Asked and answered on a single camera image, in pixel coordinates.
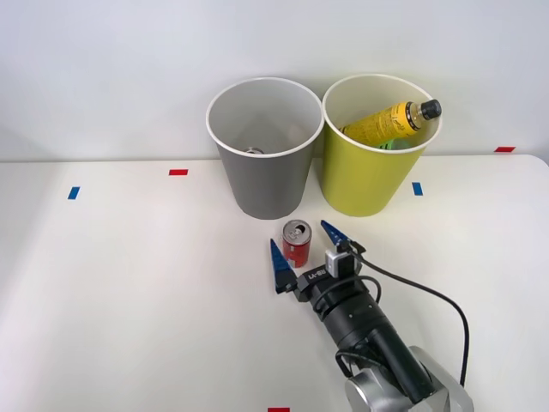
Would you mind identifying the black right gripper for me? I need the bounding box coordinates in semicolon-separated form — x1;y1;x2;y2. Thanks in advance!
269;220;366;304

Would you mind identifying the red drink can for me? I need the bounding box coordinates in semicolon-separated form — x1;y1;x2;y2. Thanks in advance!
281;219;313;270

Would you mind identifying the grey plastic waste bin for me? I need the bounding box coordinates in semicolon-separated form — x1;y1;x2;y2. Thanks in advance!
204;76;326;221

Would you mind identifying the yellow-green plastic waste bin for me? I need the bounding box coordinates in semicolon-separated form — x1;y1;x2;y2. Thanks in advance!
321;74;443;218

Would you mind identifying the green plastic bottle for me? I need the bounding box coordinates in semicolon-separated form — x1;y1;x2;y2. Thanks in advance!
377;136;415;151

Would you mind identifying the yellow label bottle black cap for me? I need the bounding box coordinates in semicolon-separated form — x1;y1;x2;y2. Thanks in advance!
338;99;443;145

